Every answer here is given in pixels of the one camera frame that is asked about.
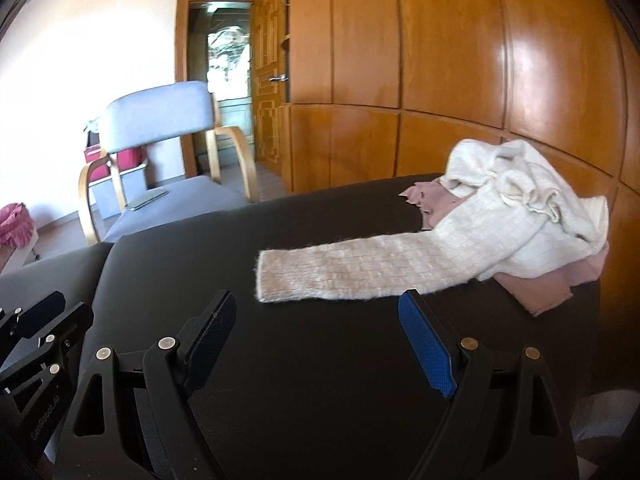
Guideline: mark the bed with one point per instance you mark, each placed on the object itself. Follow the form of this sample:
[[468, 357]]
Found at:
[[17, 260]]

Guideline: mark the off-white ribbed knit sweater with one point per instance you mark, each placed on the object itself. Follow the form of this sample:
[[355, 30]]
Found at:
[[525, 240]]

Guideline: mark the blue-grey plastic bin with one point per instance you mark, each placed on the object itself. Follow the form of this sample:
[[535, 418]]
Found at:
[[132, 185]]

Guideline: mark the grey armchair wooden arms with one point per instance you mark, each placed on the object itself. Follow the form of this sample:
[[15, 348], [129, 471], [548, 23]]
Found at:
[[155, 115]]

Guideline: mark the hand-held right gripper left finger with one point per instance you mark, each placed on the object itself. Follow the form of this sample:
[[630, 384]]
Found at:
[[212, 340]]

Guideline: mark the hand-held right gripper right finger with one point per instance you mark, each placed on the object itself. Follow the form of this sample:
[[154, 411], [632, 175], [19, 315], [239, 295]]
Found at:
[[425, 345]]

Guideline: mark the crimson ruffled bedspread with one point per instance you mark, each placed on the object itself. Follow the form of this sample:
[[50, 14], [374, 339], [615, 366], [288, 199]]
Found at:
[[14, 222]]

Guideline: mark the dark smartphone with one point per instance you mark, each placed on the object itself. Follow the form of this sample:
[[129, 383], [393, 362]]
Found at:
[[147, 199]]

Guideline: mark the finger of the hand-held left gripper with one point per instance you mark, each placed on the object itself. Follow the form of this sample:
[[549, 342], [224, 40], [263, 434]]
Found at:
[[60, 330], [42, 312]]

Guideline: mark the wooden door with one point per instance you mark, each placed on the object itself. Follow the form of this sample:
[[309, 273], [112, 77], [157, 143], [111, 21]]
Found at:
[[270, 110]]

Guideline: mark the pink garment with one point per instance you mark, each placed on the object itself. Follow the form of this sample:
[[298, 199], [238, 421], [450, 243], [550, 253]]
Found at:
[[435, 200]]

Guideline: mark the wooden wardrobe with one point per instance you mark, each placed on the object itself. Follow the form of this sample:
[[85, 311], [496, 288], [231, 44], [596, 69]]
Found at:
[[450, 60]]

